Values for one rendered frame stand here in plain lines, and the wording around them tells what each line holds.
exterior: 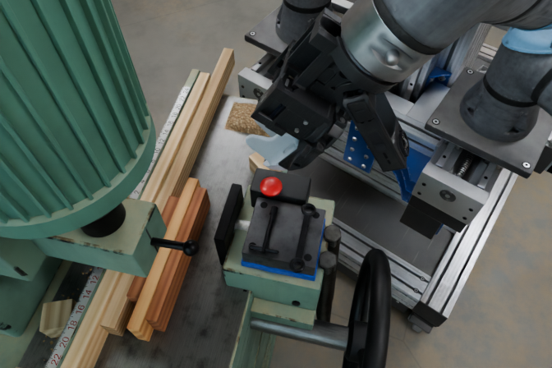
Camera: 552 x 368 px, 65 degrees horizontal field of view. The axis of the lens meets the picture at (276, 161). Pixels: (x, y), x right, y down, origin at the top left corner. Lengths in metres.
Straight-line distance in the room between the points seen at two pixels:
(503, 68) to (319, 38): 0.59
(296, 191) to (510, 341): 1.26
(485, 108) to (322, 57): 0.63
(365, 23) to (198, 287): 0.45
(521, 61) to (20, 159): 0.78
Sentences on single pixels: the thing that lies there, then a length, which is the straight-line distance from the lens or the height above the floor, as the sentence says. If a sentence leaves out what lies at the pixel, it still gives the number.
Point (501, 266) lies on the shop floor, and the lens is 1.83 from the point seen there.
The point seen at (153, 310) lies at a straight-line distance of 0.61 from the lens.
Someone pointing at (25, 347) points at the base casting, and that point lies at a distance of 0.83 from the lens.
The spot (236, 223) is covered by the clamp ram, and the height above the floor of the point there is 0.96.
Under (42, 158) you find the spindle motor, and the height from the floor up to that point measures 1.28.
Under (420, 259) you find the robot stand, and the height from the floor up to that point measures 0.21.
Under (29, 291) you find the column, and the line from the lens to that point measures 0.80.
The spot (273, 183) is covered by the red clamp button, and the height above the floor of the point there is 1.02.
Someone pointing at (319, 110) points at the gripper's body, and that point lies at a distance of 0.40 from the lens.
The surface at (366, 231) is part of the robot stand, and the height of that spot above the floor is 0.21.
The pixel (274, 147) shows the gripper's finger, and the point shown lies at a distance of 0.47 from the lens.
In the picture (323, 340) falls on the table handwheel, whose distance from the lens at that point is 0.71.
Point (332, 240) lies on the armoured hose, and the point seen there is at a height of 0.97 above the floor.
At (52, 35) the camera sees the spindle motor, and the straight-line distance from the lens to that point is 0.28.
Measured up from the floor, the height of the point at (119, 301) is 0.94.
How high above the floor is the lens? 1.51
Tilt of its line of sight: 54 degrees down
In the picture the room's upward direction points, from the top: straight up
